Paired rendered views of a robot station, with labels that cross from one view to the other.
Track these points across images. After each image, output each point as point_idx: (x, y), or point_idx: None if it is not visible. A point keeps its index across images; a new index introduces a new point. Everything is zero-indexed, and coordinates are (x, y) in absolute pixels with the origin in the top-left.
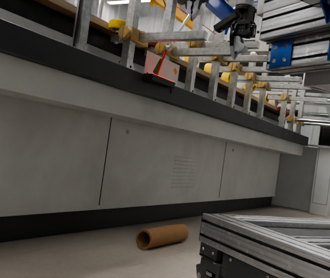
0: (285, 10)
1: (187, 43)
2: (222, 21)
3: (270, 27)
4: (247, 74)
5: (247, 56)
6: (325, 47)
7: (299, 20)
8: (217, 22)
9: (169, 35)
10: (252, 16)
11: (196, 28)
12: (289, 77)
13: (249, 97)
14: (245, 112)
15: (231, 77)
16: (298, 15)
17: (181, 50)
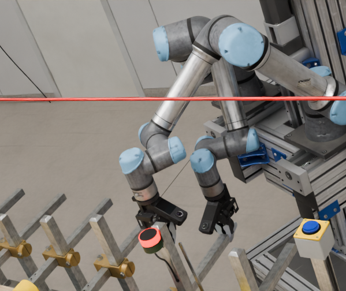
0: (336, 179)
1: (128, 275)
2: (214, 220)
3: (327, 197)
4: None
5: (88, 224)
6: None
7: None
8: (211, 225)
9: (277, 278)
10: (228, 193)
11: (116, 250)
12: (12, 200)
13: None
14: (7, 282)
15: (27, 263)
16: None
17: (194, 284)
